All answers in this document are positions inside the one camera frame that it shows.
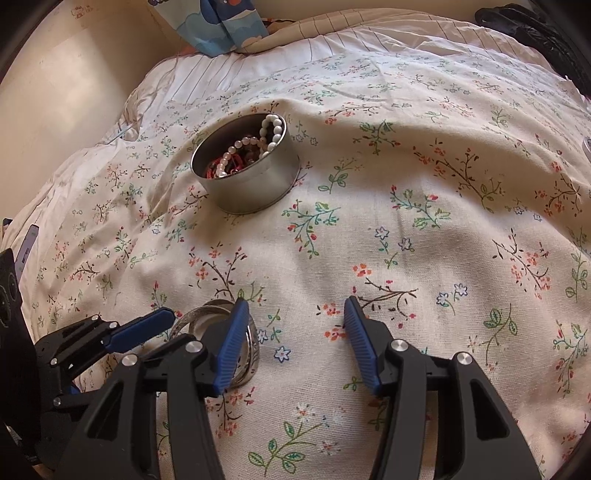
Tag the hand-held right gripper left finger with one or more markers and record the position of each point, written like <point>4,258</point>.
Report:
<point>228,350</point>

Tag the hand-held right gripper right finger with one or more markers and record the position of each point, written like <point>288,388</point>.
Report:
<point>362,350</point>

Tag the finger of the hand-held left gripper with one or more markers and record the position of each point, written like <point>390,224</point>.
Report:
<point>138,327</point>
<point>78,398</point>

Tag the silver bangle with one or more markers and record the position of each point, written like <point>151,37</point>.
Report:
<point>253,353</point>
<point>184,324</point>

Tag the round metal tin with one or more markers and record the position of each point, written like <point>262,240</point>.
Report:
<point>258,184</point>

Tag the grey flat device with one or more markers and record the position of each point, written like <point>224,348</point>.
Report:
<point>27,251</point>

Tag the pink cloth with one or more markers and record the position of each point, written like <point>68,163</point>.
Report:
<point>189,50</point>

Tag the round tin lid blue print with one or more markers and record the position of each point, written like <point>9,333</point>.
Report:
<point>587,148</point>

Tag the blue whale print curtain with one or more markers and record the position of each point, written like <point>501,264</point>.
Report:
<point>221,23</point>

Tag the beige striped quilt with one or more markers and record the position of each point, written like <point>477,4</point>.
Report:
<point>369,25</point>

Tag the black bag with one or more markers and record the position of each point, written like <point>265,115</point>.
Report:
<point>531,32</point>

